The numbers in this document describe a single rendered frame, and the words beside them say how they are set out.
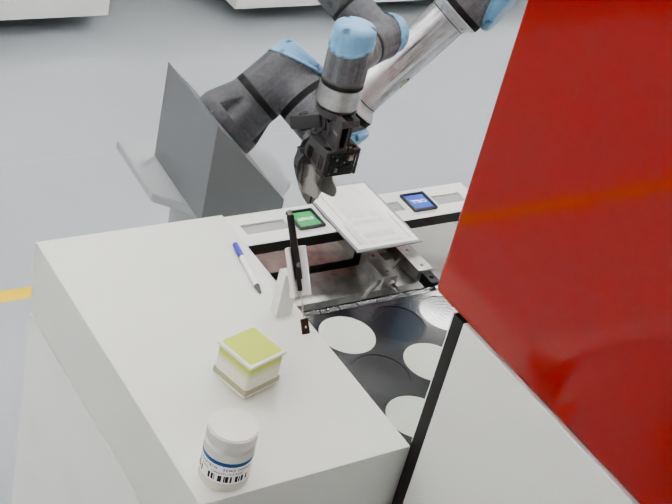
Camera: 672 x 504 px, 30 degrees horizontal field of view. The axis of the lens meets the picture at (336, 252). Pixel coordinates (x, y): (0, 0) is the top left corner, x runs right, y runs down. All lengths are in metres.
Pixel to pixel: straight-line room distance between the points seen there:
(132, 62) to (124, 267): 2.83
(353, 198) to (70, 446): 0.72
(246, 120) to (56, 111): 2.00
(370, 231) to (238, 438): 0.75
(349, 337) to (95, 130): 2.38
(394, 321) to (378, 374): 0.16
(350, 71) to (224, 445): 0.73
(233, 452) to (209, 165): 0.88
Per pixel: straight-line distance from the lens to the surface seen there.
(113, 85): 4.70
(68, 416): 2.13
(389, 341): 2.17
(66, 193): 4.05
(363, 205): 2.40
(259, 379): 1.88
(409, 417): 2.03
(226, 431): 1.69
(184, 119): 2.53
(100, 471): 2.04
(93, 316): 1.99
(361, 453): 1.85
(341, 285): 2.31
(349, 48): 2.10
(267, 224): 2.29
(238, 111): 2.54
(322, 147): 2.17
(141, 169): 2.64
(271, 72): 2.56
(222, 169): 2.45
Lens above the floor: 2.20
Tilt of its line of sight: 33 degrees down
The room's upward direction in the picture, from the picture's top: 14 degrees clockwise
